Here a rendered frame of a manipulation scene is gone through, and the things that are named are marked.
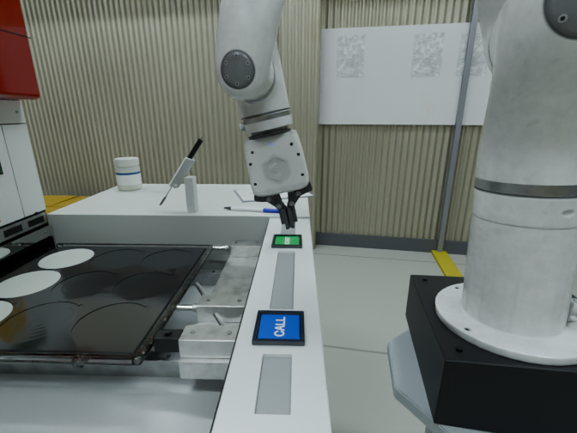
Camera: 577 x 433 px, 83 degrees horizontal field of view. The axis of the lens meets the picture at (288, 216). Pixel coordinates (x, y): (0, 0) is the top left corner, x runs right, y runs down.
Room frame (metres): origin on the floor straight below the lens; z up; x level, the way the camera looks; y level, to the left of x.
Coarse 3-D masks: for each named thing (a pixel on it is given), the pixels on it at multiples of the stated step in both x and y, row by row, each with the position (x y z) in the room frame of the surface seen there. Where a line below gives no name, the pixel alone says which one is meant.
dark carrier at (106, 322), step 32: (96, 256) 0.65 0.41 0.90; (128, 256) 0.65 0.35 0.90; (160, 256) 0.65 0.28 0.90; (192, 256) 0.64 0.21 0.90; (64, 288) 0.51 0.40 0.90; (96, 288) 0.51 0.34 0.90; (128, 288) 0.51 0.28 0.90; (160, 288) 0.51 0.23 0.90; (32, 320) 0.42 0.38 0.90; (64, 320) 0.42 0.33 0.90; (96, 320) 0.42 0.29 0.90; (128, 320) 0.42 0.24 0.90; (96, 352) 0.35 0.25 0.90; (128, 352) 0.35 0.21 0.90
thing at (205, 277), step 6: (204, 270) 0.68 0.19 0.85; (210, 270) 0.68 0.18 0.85; (216, 270) 0.68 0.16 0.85; (198, 276) 0.66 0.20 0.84; (204, 276) 0.66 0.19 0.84; (210, 276) 0.66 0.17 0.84; (216, 276) 0.66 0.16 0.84; (198, 282) 0.66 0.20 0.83; (204, 282) 0.66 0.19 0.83; (210, 282) 0.66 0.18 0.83
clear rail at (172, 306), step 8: (208, 248) 0.68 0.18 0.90; (208, 256) 0.65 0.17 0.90; (200, 264) 0.60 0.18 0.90; (192, 272) 0.56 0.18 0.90; (192, 280) 0.54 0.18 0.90; (184, 288) 0.51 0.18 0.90; (176, 296) 0.48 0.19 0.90; (168, 304) 0.46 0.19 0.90; (176, 304) 0.46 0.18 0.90; (168, 312) 0.44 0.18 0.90; (160, 320) 0.41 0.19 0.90; (168, 320) 0.43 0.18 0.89; (152, 328) 0.40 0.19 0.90; (160, 328) 0.40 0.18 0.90; (152, 336) 0.38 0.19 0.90; (144, 344) 0.36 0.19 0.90; (152, 344) 0.37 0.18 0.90; (136, 352) 0.35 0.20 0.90; (144, 352) 0.35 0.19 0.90; (136, 360) 0.33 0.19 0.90
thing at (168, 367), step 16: (160, 352) 0.41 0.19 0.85; (176, 352) 0.41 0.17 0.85; (0, 368) 0.40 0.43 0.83; (16, 368) 0.40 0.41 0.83; (32, 368) 0.40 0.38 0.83; (48, 368) 0.40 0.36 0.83; (64, 368) 0.39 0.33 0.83; (80, 368) 0.39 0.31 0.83; (96, 368) 0.39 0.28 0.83; (112, 368) 0.39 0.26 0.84; (128, 368) 0.39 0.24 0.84; (144, 368) 0.39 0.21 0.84; (160, 368) 0.39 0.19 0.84; (176, 368) 0.39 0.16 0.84
